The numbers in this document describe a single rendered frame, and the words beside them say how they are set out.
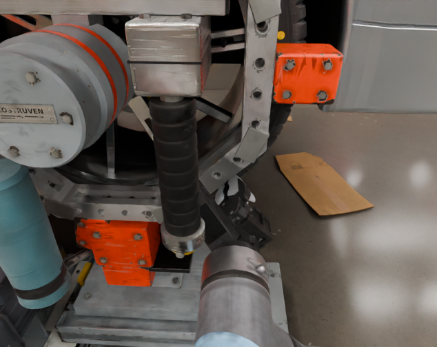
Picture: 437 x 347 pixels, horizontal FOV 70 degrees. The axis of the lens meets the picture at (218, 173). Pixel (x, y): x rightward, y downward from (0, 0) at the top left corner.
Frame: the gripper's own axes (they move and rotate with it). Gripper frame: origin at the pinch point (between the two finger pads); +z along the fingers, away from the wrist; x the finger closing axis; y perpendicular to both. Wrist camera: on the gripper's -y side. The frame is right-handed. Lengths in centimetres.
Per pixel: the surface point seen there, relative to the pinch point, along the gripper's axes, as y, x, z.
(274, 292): 51, -28, 16
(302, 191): 71, -18, 83
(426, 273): 99, 9, 33
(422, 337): 89, -1, 7
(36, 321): -3, -70, -4
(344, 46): -2.4, 29.8, 7.8
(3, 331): -12, -49, -18
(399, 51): 4.9, 36.0, 7.7
